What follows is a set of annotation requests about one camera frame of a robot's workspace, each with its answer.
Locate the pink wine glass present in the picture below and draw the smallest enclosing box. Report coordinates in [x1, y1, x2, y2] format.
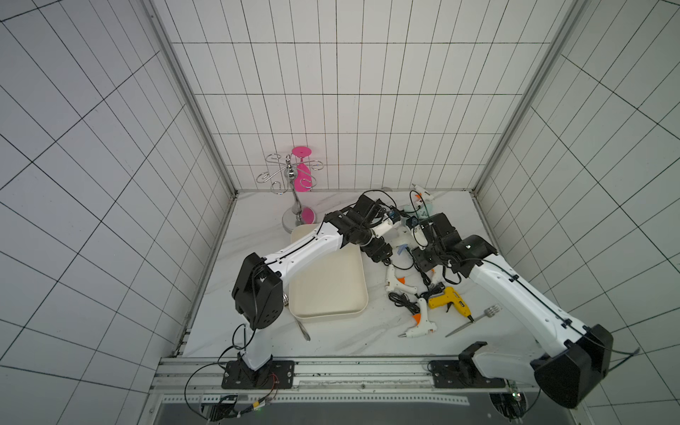
[291, 146, 315, 226]

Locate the white glue gun corner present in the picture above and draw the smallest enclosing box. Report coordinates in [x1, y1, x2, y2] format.
[412, 183, 434, 205]

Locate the silver fork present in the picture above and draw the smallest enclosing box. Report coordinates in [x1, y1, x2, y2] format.
[446, 305, 502, 338]
[283, 293, 311, 342]

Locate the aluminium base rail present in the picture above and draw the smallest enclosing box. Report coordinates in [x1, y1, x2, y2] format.
[151, 356, 539, 406]

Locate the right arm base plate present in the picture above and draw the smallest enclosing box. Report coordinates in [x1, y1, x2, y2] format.
[428, 359, 506, 390]

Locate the silver fork right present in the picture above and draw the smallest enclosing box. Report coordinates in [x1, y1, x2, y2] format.
[446, 305, 502, 338]

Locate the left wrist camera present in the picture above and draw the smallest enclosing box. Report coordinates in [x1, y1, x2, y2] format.
[387, 209, 401, 224]

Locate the white glue gun orange trigger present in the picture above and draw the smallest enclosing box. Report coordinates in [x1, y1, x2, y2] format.
[399, 297, 437, 338]

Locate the chrome cup holder stand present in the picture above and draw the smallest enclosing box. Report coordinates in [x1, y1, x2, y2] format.
[256, 152, 324, 234]

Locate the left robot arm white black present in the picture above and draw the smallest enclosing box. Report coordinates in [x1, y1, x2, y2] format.
[232, 207, 400, 372]

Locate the yellow glue gun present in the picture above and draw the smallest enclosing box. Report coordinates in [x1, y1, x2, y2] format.
[428, 287, 475, 322]

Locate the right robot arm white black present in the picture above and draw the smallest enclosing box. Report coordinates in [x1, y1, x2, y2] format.
[414, 235, 614, 408]

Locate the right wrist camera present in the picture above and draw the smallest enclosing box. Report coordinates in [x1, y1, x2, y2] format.
[406, 215, 423, 229]

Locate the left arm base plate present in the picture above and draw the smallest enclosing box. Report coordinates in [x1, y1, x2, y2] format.
[221, 359, 296, 390]

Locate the silver fork left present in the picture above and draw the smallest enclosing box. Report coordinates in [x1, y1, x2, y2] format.
[283, 293, 311, 342]

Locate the cream plastic storage box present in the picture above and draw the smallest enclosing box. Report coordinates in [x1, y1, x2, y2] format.
[287, 244, 368, 322]

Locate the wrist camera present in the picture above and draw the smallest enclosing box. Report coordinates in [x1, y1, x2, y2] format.
[387, 209, 401, 224]
[406, 215, 423, 229]

